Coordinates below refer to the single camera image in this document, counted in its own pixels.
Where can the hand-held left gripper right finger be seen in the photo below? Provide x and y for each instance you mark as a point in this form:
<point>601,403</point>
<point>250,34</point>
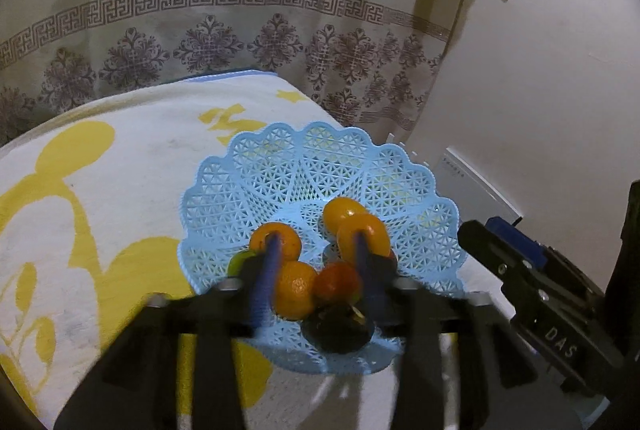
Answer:
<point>370,280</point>

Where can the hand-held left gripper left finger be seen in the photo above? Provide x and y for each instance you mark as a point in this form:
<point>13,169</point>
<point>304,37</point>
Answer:
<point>265,285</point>

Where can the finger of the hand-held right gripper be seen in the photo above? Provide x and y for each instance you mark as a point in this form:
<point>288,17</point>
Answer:
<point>525,242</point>
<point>495,260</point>

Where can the mandarin orange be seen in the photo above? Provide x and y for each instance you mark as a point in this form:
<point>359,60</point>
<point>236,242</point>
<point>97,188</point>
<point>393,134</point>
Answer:
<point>290,242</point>
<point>295,290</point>

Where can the red tomato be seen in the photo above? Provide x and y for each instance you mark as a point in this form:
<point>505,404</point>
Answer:
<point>337,282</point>

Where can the large green tomato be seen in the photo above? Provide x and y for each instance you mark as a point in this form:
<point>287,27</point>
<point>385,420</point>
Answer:
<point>239,261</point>

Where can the large smooth yellow-orange fruit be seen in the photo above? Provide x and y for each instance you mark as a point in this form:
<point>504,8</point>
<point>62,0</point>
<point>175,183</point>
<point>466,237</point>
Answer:
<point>377,232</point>

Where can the dark brown passion fruit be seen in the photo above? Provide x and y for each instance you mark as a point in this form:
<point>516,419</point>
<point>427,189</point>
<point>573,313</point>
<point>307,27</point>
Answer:
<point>340,325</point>

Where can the small smooth orange fruit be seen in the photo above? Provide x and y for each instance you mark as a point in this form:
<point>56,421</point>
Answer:
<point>342,210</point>

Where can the light blue lattice plastic basket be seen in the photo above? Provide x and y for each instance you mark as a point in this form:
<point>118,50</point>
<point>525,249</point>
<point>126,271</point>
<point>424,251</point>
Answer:
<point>300,170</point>

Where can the white box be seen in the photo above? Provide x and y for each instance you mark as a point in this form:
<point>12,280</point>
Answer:
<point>475,185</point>

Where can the white slotted plastic piece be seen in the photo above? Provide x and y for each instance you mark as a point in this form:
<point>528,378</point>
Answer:
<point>407,150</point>

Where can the white yellow printed towel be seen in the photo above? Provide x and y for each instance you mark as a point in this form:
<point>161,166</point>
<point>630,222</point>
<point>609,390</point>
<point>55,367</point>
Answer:
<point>125,190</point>

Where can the light blue sheet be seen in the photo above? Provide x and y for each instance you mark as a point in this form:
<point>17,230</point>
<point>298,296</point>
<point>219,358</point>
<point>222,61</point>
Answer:
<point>235,74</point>

